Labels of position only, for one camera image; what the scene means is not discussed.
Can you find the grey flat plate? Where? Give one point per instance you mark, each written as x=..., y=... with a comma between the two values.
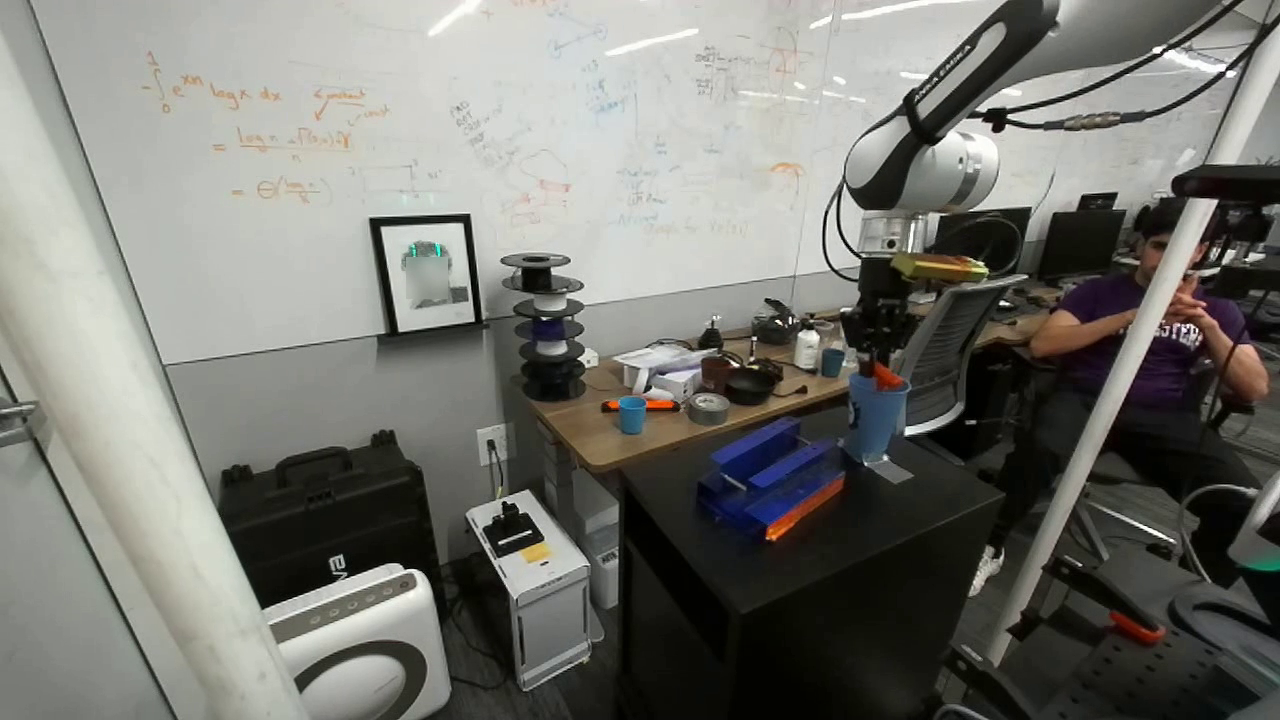
x=895, y=470

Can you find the thick white pole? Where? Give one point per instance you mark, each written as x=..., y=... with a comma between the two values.
x=120, y=441

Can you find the slanted white pole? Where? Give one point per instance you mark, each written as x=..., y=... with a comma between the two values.
x=1132, y=360

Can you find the black bowl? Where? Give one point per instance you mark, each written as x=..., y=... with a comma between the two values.
x=748, y=384

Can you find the black hard case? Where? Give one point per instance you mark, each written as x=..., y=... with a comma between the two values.
x=326, y=514

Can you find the grey tape roll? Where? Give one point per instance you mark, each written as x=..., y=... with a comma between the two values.
x=711, y=405

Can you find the white wall outlet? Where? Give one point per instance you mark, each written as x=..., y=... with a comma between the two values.
x=493, y=445

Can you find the black camera on pole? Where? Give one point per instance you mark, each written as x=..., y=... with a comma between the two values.
x=1224, y=182

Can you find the small blue cup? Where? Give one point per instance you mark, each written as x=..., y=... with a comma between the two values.
x=635, y=414

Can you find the wooden desk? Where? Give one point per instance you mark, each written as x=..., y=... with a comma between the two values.
x=643, y=432

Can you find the grey mesh office chair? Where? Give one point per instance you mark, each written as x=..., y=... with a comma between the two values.
x=954, y=343

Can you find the small red object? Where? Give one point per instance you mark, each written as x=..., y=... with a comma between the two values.
x=889, y=379

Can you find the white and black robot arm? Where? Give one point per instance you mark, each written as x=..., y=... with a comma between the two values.
x=935, y=145

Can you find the black device with yellow label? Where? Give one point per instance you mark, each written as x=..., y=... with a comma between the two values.
x=512, y=528

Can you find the whiteboard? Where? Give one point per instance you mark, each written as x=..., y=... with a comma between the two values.
x=402, y=145

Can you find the white computer tower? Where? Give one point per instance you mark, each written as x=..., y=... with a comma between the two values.
x=543, y=601

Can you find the white cardboard box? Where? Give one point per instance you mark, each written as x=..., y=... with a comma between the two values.
x=662, y=360

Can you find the stack of filament spools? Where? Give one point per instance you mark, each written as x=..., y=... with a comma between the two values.
x=546, y=324

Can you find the blue block toy orange edge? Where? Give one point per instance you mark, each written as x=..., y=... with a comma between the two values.
x=774, y=482

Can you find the black cabinet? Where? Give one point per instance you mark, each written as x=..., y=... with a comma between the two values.
x=813, y=587

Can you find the black computer monitor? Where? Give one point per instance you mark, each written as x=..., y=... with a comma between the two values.
x=1077, y=243

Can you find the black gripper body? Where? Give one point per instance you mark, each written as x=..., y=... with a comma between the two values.
x=883, y=305

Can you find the framed portrait picture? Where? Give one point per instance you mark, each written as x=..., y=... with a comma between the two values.
x=424, y=275

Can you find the white bottle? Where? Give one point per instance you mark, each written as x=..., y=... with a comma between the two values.
x=811, y=351

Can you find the white air purifier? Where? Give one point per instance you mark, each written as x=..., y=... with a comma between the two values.
x=360, y=647

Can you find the person in purple shirt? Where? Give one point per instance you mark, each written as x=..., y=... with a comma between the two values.
x=1173, y=345

